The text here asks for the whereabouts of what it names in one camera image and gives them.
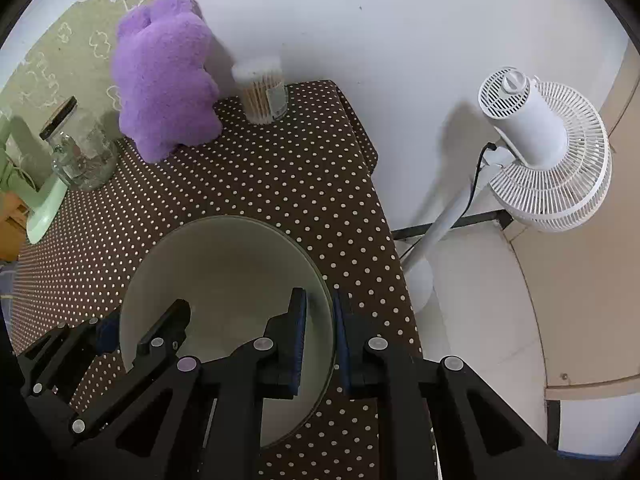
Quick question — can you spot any brown polka-dot tablecloth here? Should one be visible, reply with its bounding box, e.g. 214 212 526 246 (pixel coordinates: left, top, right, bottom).
7 80 436 480

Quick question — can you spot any white standing fan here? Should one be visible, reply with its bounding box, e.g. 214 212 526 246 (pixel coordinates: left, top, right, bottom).
400 66 613 316

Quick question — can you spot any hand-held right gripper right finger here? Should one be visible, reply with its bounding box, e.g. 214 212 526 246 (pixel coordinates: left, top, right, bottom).
332 290 566 480

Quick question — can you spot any black fan cable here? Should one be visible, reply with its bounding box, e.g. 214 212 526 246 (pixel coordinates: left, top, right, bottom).
395 142 498 261

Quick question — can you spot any grey ceramic bowl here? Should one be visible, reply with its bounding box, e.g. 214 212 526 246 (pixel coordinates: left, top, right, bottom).
119 215 335 448

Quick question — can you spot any cotton swab container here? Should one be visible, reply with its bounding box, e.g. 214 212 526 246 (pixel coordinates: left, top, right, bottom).
231 54 289 125

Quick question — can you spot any purple plush toy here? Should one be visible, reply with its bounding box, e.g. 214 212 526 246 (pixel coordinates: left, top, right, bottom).
110 0 222 163

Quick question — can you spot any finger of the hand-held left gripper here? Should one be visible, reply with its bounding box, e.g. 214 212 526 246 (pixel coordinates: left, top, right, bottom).
70 299 192 438
17 316 122 403

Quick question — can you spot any glass jar with dark lid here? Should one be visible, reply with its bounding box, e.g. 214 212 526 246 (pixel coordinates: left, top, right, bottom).
39 96 120 192

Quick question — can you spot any green desk fan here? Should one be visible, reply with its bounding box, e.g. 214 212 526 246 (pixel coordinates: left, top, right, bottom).
0 115 69 246

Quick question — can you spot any wooden bed headboard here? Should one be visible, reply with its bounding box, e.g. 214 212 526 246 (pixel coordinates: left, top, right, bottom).
0 190 32 263

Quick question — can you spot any green patterned wall mat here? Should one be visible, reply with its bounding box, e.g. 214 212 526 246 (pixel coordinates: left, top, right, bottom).
0 0 181 126

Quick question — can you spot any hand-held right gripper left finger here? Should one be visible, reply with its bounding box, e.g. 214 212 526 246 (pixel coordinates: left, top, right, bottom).
70 287 308 480

